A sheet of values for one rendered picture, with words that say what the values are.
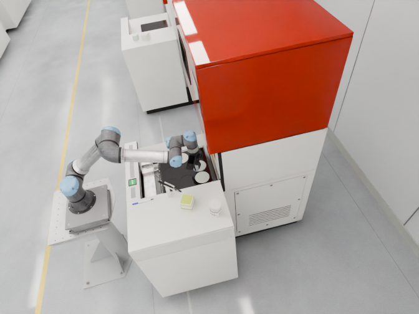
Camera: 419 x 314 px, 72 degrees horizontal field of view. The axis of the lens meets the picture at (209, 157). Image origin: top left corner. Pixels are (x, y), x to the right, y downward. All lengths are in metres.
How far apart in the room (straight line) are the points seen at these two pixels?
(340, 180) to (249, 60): 2.12
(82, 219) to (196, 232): 0.80
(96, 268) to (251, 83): 2.16
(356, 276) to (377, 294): 0.17
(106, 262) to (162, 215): 1.21
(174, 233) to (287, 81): 1.04
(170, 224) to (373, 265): 1.77
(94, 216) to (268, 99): 1.34
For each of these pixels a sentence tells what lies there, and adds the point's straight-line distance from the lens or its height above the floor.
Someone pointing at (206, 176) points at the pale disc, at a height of 0.90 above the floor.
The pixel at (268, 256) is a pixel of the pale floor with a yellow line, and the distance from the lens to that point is 2.69.
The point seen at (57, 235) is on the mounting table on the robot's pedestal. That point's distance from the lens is 2.22.
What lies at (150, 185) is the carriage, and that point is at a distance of 2.08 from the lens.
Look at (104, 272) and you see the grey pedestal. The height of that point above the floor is 0.01.
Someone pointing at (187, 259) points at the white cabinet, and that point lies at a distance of 1.98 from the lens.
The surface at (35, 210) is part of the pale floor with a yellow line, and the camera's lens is 3.64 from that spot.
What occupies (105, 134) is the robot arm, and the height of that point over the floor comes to 1.38.
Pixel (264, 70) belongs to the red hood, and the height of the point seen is 1.72.
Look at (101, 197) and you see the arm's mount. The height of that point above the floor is 0.89.
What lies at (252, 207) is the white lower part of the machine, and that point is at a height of 0.51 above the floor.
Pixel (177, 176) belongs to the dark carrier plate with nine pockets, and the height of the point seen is 0.90.
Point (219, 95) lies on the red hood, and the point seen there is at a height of 1.64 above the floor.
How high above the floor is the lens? 2.49
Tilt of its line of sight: 49 degrees down
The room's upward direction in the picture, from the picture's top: 9 degrees counter-clockwise
